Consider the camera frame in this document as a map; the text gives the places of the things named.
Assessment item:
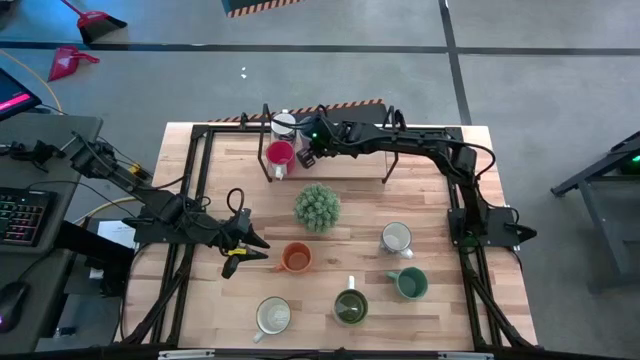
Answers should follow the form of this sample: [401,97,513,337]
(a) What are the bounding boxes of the lavender mug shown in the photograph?
[297,117,316,151]

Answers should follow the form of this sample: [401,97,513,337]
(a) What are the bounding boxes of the orange faceted mug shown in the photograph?
[273,241,314,275]

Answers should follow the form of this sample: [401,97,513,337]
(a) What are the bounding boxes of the red dustpan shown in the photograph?
[47,45,101,83]

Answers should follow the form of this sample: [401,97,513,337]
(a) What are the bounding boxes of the yellow mug white interior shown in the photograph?
[252,296,293,345]

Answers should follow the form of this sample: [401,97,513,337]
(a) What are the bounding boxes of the backlit keyboard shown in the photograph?
[0,187,57,248]

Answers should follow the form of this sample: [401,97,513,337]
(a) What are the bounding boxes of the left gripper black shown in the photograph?
[216,208,272,280]

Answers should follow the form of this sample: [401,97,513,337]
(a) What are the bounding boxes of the artificial succulent in patterned pot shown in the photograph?
[293,183,342,235]

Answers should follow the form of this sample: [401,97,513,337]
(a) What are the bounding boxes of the black aluminium rig frame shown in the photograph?
[117,122,539,351]

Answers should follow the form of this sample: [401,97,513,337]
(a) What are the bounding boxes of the black metal stand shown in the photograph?
[549,129,640,294]

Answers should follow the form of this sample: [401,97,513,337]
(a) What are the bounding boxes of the black wire rack wooden base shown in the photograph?
[257,103,401,185]

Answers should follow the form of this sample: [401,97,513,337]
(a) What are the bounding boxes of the sage green mug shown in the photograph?
[385,266,430,302]

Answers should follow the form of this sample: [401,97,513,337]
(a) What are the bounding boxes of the yellow cable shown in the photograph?
[0,48,139,225]

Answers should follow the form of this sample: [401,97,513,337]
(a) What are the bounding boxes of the red hand brush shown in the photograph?
[59,0,129,44]

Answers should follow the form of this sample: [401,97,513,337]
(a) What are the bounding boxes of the silver metal bracket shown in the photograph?
[158,349,216,360]
[438,351,495,360]

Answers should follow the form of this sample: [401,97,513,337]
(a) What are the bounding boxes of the white mug blue leaf pattern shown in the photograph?
[271,110,298,144]

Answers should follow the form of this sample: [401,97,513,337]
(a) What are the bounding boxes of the white paper sheet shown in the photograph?
[97,219,139,249]

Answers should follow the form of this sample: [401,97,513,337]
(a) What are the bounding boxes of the black computer mouse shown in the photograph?
[0,281,30,334]

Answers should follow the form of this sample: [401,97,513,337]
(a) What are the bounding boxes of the grey desk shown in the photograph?
[0,114,105,354]

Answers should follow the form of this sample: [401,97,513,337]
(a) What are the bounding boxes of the red mug white handle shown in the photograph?
[265,140,297,181]

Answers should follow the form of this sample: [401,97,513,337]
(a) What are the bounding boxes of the monitor with pink screen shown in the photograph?
[0,67,44,123]

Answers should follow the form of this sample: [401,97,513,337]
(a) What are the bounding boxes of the black clamp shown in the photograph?
[0,139,69,174]

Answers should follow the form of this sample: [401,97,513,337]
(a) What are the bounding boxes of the light grey mug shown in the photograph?
[379,221,416,260]

